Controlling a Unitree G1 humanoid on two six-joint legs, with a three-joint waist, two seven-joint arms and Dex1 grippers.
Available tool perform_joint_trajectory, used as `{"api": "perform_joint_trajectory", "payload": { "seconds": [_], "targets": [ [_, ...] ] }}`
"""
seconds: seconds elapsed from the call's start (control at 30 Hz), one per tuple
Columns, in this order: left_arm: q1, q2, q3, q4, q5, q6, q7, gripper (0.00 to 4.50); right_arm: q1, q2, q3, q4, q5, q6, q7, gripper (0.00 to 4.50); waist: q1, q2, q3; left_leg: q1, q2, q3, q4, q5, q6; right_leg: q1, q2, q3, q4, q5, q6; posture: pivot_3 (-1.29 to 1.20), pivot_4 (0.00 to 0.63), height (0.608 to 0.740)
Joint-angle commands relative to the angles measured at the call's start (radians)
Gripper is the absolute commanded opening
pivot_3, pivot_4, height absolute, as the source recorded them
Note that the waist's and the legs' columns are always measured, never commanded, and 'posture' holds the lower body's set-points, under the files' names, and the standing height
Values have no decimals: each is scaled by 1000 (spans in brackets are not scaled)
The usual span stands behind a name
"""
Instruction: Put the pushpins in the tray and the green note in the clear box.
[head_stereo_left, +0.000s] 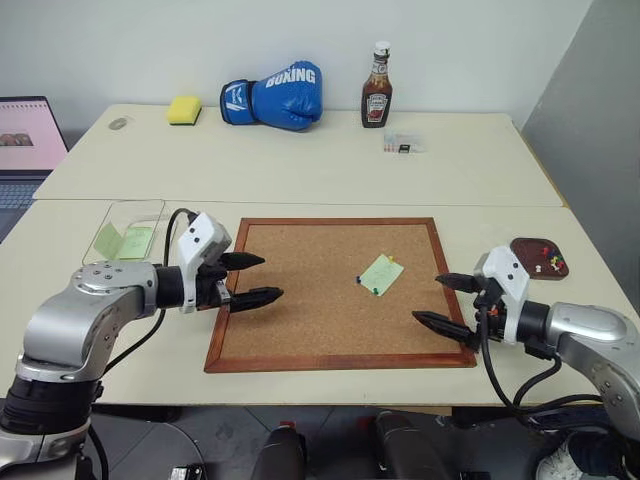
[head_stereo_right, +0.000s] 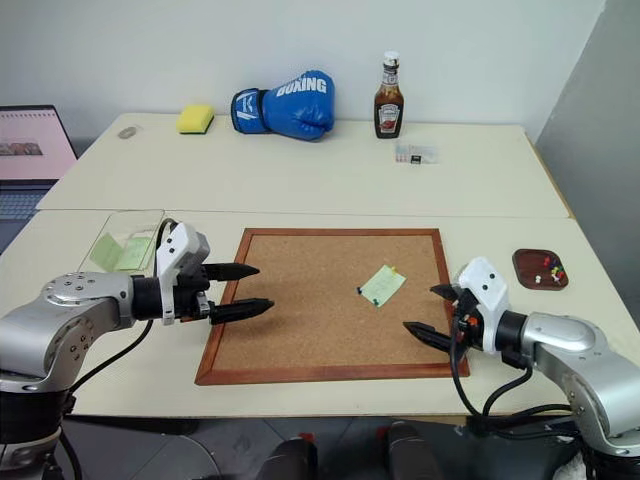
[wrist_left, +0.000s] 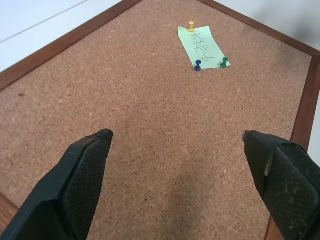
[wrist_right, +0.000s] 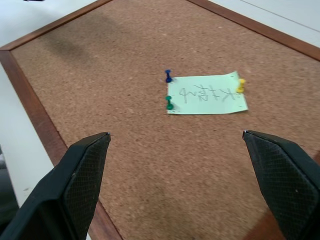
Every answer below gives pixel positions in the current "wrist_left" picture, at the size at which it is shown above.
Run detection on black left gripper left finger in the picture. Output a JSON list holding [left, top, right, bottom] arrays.
[[0, 128, 115, 240]]

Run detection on wood-framed cork board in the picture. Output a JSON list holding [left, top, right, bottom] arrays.
[[0, 0, 320, 240]]

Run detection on green handwritten paper note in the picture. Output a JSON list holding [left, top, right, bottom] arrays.
[[177, 25, 232, 71]]

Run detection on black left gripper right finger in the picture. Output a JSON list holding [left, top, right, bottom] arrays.
[[241, 129, 320, 240]]

